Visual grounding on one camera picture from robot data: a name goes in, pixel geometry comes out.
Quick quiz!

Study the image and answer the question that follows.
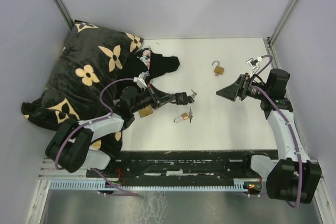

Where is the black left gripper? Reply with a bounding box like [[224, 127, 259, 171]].
[[131, 83, 175, 114]]

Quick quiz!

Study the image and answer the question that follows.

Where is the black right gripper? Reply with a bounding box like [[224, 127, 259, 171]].
[[215, 73, 269, 102]]

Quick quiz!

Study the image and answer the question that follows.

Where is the black padlock with keys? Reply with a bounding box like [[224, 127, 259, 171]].
[[170, 92, 194, 105]]

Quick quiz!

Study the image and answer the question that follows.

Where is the small brass padlock long shackle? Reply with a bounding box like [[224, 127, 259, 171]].
[[173, 113, 189, 123]]

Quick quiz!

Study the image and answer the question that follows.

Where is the small padlock key bunch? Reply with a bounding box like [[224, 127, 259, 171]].
[[188, 108, 193, 123]]

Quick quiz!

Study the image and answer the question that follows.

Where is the large brass padlock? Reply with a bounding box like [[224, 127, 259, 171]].
[[138, 105, 153, 118]]

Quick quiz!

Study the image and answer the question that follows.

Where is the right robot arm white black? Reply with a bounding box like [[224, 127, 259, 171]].
[[216, 69, 322, 207]]

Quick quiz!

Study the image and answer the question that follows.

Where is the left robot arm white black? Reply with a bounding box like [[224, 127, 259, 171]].
[[46, 84, 187, 177]]

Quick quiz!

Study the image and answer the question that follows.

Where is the black printed garment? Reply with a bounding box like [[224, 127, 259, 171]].
[[115, 48, 181, 99]]

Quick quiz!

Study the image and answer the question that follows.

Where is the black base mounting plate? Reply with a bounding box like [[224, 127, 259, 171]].
[[86, 150, 279, 183]]

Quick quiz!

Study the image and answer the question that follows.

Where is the black floral pillow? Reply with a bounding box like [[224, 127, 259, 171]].
[[21, 19, 144, 156]]

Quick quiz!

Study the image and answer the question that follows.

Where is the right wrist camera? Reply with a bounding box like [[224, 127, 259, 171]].
[[246, 56, 263, 76]]

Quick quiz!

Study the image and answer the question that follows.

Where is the light blue cable duct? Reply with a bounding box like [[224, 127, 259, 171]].
[[49, 178, 263, 190]]

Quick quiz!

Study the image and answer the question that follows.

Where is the right aluminium corner post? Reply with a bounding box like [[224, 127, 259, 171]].
[[267, 0, 300, 48]]

